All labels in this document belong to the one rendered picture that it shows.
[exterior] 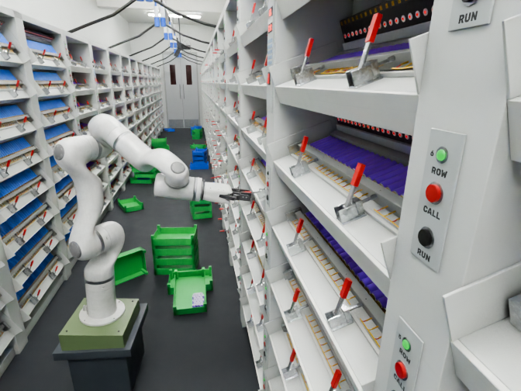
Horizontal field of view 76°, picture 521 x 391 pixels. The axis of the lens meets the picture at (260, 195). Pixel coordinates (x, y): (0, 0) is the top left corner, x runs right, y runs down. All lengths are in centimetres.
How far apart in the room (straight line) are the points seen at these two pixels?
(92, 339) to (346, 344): 126
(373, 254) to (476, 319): 15
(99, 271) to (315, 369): 105
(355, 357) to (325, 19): 77
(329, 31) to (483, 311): 78
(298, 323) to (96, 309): 101
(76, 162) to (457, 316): 130
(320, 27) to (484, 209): 74
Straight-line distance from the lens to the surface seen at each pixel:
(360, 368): 58
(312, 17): 96
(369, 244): 47
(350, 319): 64
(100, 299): 166
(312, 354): 87
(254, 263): 159
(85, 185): 147
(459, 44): 33
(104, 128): 133
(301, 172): 77
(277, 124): 93
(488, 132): 29
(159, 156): 115
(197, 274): 241
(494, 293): 35
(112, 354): 169
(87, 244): 150
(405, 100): 38
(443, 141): 32
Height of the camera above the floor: 136
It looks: 19 degrees down
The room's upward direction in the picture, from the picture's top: 1 degrees clockwise
